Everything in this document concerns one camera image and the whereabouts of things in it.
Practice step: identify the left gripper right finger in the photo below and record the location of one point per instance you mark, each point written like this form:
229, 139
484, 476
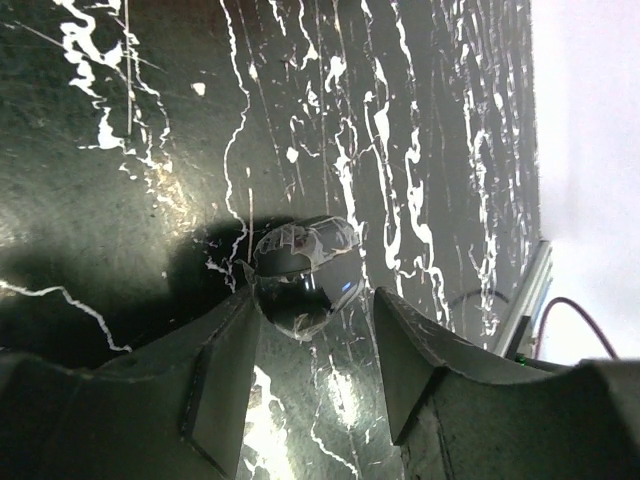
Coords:
460, 412

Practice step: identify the black earbud charging case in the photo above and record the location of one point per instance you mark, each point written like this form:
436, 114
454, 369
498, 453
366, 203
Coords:
304, 273

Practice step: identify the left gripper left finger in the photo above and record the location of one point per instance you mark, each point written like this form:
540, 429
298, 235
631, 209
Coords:
173, 409

